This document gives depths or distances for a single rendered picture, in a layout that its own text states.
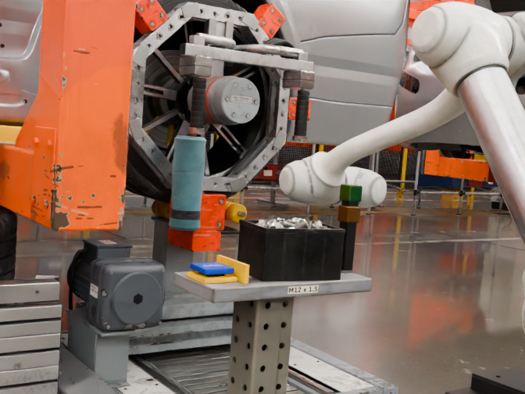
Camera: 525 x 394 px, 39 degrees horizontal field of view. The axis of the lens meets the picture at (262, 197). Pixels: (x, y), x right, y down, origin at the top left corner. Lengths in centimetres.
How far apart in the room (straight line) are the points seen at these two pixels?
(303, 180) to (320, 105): 85
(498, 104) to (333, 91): 129
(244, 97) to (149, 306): 63
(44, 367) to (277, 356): 54
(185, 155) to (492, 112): 91
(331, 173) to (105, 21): 64
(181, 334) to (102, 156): 80
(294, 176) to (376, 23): 112
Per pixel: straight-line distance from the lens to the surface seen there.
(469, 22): 150
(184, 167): 202
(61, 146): 162
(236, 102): 207
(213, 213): 221
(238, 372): 167
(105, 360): 199
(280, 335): 164
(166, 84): 237
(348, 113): 271
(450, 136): 462
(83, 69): 164
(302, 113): 210
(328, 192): 185
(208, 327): 232
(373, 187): 190
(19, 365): 178
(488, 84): 147
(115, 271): 189
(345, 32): 271
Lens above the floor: 77
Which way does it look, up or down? 5 degrees down
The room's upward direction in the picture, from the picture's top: 4 degrees clockwise
